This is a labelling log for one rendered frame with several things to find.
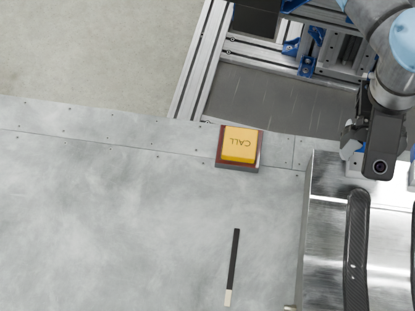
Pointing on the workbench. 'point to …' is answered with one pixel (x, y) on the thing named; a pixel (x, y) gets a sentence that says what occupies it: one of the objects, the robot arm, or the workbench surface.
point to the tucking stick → (231, 268)
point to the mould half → (382, 287)
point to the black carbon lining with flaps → (351, 302)
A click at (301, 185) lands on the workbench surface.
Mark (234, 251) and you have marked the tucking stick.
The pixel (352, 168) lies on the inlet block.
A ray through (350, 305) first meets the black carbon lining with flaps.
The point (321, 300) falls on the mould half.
